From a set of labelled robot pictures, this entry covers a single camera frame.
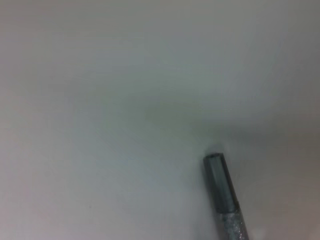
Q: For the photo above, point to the grey marker pen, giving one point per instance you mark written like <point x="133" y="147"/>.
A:
<point x="222" y="190"/>

